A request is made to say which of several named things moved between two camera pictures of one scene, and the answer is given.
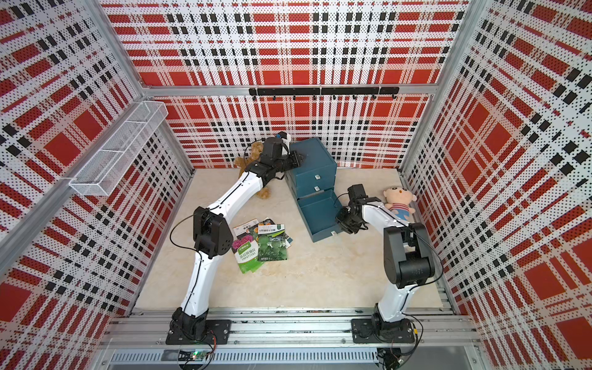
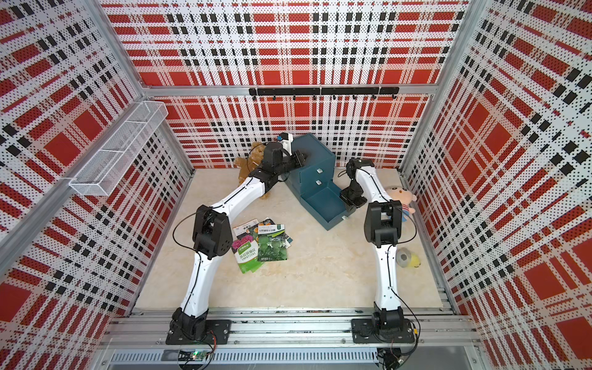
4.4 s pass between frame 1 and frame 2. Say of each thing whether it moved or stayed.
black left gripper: stayed
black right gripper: moved
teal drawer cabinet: moved
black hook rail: stayed
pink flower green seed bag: stayed
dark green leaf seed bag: stayed
